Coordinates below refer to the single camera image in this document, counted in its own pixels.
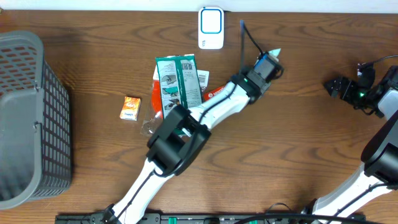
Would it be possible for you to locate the black mounting rail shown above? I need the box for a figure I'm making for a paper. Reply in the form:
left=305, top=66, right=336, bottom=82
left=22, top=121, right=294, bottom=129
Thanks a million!
left=55, top=212, right=368, bottom=224

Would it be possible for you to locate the orange tissue pack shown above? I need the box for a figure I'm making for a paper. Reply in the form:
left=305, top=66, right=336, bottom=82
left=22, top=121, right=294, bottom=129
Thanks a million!
left=119, top=96, right=142, bottom=121

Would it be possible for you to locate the mint green wipes pack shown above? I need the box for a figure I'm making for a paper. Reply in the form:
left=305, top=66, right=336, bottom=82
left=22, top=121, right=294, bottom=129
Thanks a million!
left=268, top=49, right=281, bottom=61

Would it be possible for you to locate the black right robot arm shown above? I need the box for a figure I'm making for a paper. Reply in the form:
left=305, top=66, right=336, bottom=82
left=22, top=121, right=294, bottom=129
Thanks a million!
left=308, top=64, right=397, bottom=218

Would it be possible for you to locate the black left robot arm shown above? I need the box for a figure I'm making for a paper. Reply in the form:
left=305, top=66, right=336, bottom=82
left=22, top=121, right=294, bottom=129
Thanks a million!
left=102, top=52, right=284, bottom=223

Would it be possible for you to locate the red snack stick packet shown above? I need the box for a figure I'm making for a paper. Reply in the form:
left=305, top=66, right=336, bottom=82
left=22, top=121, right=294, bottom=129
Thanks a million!
left=203, top=85, right=225, bottom=101

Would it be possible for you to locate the white barcode scanner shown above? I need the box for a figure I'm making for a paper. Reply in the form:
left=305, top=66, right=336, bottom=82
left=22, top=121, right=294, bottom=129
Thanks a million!
left=198, top=7, right=224, bottom=50

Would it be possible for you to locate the green grip gloves package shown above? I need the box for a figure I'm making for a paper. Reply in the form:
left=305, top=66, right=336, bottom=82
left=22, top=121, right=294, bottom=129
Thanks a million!
left=155, top=54, right=202, bottom=118

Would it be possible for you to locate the grey plastic basket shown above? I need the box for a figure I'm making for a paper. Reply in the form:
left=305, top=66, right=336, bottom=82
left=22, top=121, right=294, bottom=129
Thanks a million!
left=1, top=30, right=72, bottom=210

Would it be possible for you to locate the red dustpan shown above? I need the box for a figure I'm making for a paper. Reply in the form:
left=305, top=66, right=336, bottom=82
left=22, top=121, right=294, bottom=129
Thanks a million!
left=141, top=68, right=210, bottom=137

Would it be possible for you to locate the black left camera cable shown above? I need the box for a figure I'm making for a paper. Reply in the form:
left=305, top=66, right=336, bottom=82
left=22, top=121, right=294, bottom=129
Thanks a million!
left=108, top=20, right=268, bottom=223

